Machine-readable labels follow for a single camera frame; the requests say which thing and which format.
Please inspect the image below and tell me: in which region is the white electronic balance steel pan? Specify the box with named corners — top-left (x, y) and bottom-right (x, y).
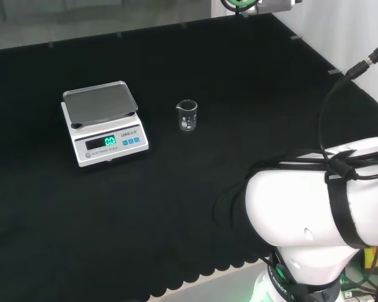
top-left (60, 81), bottom-right (150, 168)

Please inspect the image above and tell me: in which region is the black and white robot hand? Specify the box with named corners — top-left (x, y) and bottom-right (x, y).
top-left (238, 0), bottom-right (297, 16)

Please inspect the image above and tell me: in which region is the green cable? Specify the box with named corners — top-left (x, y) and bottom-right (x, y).
top-left (220, 0), bottom-right (260, 9)

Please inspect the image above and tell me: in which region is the small clear glass beaker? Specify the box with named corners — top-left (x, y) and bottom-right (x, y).
top-left (175, 99), bottom-right (198, 132)

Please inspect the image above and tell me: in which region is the yellow stop button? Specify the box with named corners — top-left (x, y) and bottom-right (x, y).
top-left (361, 246), bottom-right (378, 272)

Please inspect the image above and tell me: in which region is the black cable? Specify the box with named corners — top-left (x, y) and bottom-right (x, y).
top-left (318, 34), bottom-right (378, 182)

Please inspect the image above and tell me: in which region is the black bench cloth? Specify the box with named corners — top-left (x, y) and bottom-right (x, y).
top-left (0, 12), bottom-right (378, 302)

